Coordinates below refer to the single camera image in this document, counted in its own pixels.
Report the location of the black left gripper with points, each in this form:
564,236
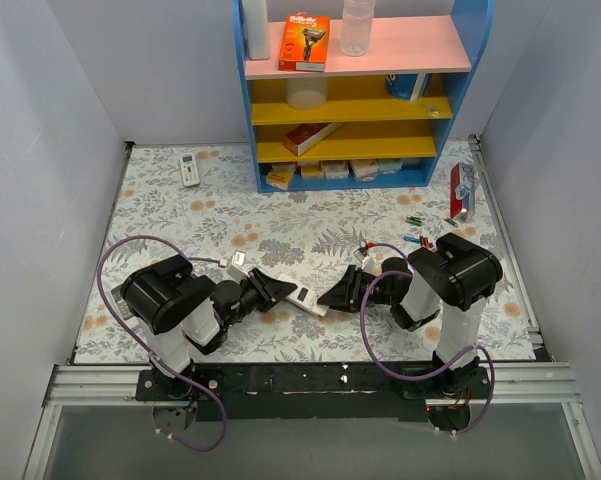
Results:
262,289

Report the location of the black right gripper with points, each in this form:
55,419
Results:
355,288

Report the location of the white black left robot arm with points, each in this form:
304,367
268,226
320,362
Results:
180,311

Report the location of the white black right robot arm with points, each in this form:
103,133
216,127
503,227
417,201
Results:
452,280

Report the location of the white air conditioner remote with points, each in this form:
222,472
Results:
189,171

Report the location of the grey calculator remote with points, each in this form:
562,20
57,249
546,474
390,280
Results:
121,304

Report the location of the green battery pair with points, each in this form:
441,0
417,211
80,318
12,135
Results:
413,219

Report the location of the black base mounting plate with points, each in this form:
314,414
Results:
333,390

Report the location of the yellow red small box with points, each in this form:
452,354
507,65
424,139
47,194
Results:
280,175

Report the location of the tissue pack green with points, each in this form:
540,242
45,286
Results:
389,166

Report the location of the red toothpaste box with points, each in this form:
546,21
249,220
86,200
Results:
462,191

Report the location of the blue shelf unit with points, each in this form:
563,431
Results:
375,124

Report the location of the white translucent cup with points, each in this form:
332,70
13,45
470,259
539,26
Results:
306,93

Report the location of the orange razor box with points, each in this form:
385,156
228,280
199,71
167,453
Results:
304,44

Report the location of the white bottle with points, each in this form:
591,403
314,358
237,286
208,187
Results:
256,29

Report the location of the clear plastic bottle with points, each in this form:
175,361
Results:
357,20

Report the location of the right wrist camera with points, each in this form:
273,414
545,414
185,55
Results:
363,259

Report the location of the aluminium frame rail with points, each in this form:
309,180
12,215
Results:
92,385

